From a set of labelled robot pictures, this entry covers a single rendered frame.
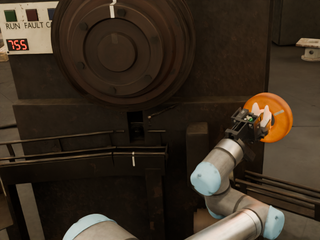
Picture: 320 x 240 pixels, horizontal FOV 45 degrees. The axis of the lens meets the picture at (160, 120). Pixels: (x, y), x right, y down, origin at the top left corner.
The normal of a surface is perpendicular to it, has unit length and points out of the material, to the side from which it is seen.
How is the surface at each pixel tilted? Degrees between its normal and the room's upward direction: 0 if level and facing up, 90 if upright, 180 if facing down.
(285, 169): 0
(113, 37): 90
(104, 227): 4
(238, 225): 35
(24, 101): 0
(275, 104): 88
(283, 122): 88
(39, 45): 90
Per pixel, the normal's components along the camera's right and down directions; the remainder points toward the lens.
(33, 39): -0.11, 0.43
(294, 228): -0.06, -0.90
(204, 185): -0.62, 0.58
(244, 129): 0.76, 0.25
